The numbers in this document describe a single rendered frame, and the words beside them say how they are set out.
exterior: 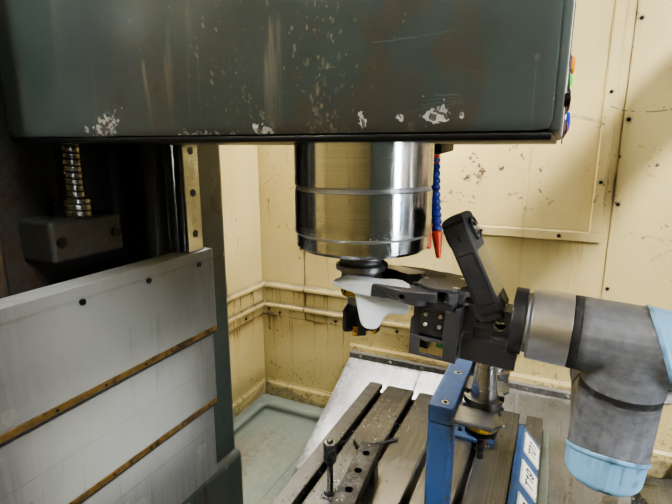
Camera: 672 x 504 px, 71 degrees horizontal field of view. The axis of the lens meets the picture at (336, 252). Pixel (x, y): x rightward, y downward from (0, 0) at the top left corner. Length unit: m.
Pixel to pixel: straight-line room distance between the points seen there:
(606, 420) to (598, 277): 1.05
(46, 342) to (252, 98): 0.48
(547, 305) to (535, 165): 1.03
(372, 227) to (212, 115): 0.20
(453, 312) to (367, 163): 0.18
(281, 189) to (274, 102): 1.33
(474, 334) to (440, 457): 0.32
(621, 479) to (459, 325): 0.21
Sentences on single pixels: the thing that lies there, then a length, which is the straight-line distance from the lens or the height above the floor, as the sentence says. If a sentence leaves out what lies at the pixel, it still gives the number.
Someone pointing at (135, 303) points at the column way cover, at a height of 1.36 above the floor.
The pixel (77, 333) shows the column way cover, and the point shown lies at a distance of 0.82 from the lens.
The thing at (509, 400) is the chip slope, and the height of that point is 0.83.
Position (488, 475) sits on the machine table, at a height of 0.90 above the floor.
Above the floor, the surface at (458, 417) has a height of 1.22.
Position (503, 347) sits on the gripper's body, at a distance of 0.54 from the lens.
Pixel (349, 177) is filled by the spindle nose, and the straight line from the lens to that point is 0.48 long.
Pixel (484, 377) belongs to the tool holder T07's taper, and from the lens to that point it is 0.80.
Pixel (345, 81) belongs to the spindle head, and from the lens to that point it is 0.43.
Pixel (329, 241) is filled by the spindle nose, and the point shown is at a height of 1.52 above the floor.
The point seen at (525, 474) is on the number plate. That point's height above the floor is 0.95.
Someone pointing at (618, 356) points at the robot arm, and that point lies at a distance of 0.52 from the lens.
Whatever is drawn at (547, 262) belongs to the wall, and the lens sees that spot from 1.56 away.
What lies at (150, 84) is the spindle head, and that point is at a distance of 0.56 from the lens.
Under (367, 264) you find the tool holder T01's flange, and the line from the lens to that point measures 0.55.
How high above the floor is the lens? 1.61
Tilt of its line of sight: 12 degrees down
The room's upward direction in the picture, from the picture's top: straight up
